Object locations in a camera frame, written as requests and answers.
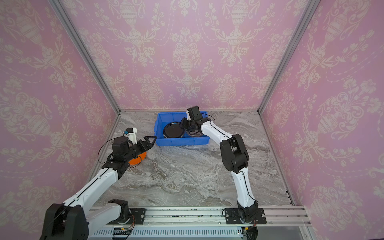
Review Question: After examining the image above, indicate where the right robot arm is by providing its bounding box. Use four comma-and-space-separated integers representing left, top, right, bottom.
180, 106, 259, 223

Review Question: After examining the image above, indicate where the right aluminium corner post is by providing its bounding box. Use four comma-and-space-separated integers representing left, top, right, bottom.
258, 0, 321, 115

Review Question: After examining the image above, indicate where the blue plastic bin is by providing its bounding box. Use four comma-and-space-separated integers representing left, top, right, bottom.
154, 112, 210, 147

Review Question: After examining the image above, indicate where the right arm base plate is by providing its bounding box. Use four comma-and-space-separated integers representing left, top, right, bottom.
222, 208, 267, 225

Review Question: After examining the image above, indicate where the brownish glass plate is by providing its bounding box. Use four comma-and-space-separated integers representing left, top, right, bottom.
186, 130, 204, 138

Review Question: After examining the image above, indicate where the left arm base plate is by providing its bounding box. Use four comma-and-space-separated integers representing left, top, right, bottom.
113, 208, 146, 225

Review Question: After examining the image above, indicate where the small circuit board with wires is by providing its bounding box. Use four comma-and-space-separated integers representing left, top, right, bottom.
112, 227, 133, 240

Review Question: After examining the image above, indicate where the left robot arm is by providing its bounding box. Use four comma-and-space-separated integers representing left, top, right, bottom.
40, 136, 157, 240

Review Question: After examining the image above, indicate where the black round plate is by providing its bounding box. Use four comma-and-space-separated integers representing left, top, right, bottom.
163, 122, 185, 139

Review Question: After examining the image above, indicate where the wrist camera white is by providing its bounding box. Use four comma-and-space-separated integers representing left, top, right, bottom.
124, 128, 138, 145
186, 110, 192, 121

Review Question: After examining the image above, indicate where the left aluminium corner post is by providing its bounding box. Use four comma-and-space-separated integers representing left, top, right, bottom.
49, 0, 121, 115

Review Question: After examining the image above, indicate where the orange plate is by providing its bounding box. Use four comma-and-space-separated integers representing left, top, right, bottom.
129, 153, 147, 168

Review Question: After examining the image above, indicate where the aluminium mounting rail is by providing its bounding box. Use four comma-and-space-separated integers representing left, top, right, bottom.
90, 206, 316, 240

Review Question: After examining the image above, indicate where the aluminium corner post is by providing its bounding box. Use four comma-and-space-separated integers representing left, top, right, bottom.
49, 0, 121, 115
258, 0, 321, 115

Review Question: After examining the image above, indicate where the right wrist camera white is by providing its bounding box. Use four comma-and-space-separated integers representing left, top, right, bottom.
186, 110, 192, 121

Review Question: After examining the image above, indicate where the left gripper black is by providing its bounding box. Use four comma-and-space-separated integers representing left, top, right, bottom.
123, 135, 158, 163

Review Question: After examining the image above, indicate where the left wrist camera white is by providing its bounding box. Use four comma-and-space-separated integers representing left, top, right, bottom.
124, 128, 138, 145

